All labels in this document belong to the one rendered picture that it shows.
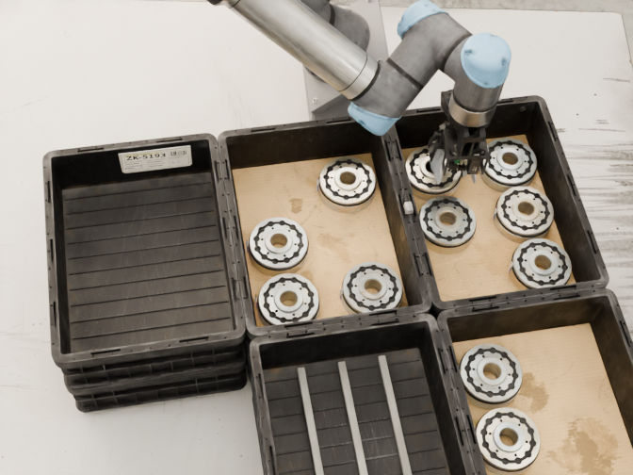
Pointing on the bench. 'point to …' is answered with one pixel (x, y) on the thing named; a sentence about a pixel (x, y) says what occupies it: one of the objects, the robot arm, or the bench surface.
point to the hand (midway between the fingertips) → (449, 169)
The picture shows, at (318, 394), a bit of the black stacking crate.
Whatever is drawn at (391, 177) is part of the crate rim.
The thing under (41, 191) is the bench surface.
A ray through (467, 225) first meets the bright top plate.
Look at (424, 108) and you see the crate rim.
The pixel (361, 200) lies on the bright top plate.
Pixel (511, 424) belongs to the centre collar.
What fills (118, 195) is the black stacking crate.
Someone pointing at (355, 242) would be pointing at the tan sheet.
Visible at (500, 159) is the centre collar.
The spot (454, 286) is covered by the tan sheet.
